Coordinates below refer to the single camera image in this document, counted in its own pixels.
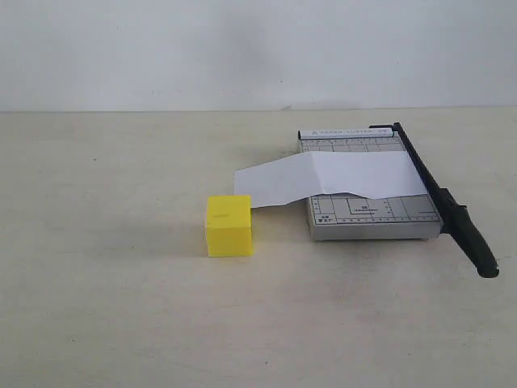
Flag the yellow cube block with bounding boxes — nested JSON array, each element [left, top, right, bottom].
[[205, 195, 253, 257]]

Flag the white paper sheet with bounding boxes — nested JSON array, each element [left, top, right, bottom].
[[233, 151, 427, 208]]

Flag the black cutter blade arm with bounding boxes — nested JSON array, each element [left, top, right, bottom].
[[369, 122, 499, 279]]

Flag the grey paper cutter base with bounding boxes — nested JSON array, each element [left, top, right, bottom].
[[298, 125, 442, 241]]

